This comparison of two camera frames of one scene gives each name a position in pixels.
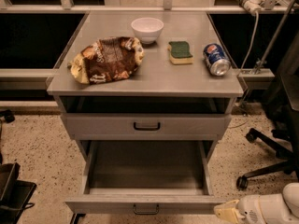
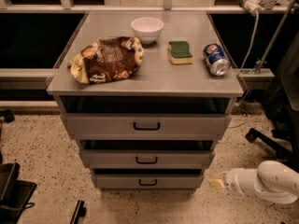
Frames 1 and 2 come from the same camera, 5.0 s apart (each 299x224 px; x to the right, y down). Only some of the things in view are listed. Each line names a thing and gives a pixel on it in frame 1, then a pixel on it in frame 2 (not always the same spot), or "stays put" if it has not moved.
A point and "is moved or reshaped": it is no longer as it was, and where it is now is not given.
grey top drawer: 146,126 stays put
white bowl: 148,29 stays put
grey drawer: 148,177 is moved or reshaped
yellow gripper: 248,209 -> 234,180
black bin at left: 15,194 stays put
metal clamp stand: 263,59 stays put
